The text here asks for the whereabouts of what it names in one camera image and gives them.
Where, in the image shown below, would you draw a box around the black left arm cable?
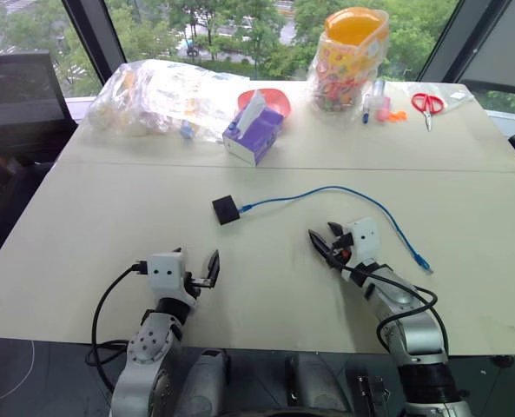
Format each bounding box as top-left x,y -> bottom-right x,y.
84,260 -> 155,393

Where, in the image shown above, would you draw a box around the black bracket with screws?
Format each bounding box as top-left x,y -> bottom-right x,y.
345,355 -> 398,417

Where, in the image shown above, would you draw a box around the dark window frame post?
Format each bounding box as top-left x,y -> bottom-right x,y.
416,0 -> 515,97

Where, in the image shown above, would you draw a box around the small black square box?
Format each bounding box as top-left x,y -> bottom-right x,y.
211,195 -> 241,227

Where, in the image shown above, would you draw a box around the bag of colourful toys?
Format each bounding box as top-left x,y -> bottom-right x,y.
307,5 -> 391,116

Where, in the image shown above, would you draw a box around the black office chair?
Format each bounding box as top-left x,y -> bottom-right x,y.
0,116 -> 81,258

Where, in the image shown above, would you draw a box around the red-handled scissors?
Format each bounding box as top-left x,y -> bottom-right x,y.
410,91 -> 446,132

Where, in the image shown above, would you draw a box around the thin white wire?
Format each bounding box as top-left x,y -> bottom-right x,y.
0,338 -> 37,409

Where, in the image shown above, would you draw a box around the clear bottle with pink label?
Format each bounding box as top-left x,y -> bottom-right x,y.
371,78 -> 392,123

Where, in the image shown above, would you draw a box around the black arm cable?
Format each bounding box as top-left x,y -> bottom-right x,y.
84,260 -> 155,393
338,263 -> 450,362

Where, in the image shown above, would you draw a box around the clear plastic bag with items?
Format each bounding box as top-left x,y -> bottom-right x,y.
84,58 -> 253,143

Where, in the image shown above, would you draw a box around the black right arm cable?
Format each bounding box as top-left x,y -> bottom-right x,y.
338,263 -> 450,362

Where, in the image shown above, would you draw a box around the black window frame post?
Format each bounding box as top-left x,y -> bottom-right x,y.
61,0 -> 129,84

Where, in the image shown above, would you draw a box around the black monitor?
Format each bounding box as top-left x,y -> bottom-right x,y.
0,49 -> 70,128

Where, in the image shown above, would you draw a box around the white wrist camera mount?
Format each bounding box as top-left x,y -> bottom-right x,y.
345,216 -> 380,267
146,252 -> 201,310

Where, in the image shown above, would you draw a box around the blue Ethernet cable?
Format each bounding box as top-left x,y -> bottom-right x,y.
237,185 -> 435,275

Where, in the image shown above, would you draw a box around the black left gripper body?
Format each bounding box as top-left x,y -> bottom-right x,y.
182,271 -> 218,301

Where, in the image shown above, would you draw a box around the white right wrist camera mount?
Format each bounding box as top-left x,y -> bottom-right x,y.
345,216 -> 380,267

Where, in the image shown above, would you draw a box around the purple tissue box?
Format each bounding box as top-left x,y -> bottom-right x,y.
221,90 -> 286,168

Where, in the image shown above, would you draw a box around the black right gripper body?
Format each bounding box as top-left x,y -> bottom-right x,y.
329,233 -> 355,268

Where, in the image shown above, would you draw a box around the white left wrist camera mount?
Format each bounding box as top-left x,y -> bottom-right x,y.
146,252 -> 201,310

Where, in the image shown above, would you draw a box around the red plastic bowl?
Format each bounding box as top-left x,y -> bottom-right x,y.
237,88 -> 294,122

